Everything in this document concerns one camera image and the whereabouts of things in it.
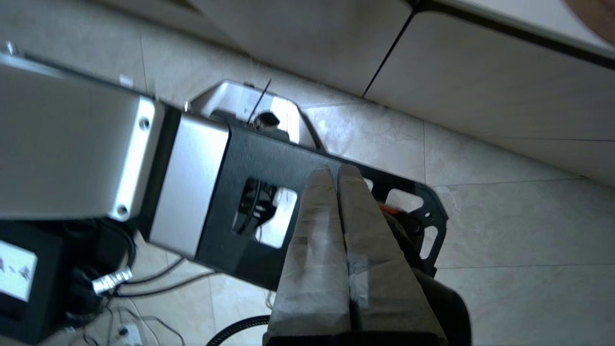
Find silver metal connector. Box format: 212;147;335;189
91;268;134;295

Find beige cabinet door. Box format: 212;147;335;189
363;10;615;174
192;0;414;97

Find silver robot torso housing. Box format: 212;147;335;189
0;50;166;222

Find black cable bundle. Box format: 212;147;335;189
62;219;140;313

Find white plug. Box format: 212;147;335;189
115;323;145;346

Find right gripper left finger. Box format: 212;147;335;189
268;166;354;335

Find black floor cable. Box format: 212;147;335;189
113;257;217;298

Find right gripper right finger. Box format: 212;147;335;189
338;165;441;333

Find black box with screen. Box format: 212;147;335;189
0;223;65;344

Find black ribbed hose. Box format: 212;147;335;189
207;315;272;346

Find black rounded robot part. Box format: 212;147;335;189
380;202;474;346

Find white floor device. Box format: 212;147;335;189
190;79;315;147

